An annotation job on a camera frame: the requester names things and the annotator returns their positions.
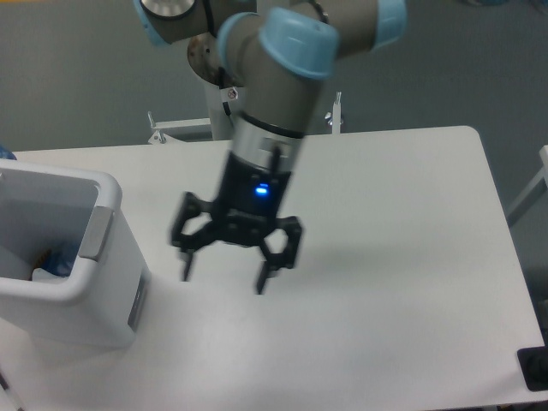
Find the white frame at right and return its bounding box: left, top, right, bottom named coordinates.
left=506, top=146, right=547, bottom=228

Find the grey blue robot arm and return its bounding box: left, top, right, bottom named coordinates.
left=134, top=1, right=407, bottom=294

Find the black clamp at table edge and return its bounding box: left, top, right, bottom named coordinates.
left=517, top=346, right=547, bottom=392

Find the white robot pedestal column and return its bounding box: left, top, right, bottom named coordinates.
left=186, top=33, right=245, bottom=140

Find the blue object at left edge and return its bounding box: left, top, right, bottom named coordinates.
left=0, top=146, right=17, bottom=160

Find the clear plastic water bottle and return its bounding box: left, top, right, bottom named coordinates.
left=31, top=242, right=80, bottom=282

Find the white pedestal base frame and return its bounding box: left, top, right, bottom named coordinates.
left=147, top=91, right=344, bottom=145

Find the black cable on pedestal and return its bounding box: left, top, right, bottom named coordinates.
left=217, top=66, right=237, bottom=129

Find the white trash can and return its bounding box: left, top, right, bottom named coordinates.
left=1, top=159, right=151, bottom=347

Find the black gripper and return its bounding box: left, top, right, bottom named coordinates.
left=169, top=149, right=306, bottom=296

